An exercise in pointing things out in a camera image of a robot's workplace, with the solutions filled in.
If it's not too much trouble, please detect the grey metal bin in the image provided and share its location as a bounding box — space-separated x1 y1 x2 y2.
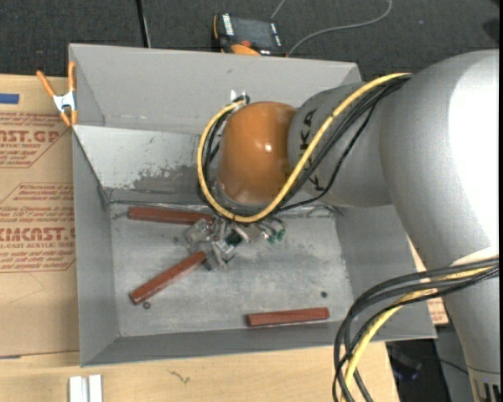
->
68 43 438 369

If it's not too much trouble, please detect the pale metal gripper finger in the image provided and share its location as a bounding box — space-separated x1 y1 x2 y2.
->
185 219 215 252
208 241 237 272

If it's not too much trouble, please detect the red-brown flat block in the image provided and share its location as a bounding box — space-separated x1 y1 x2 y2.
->
127 206 215 226
246 307 331 327
128 250 208 306

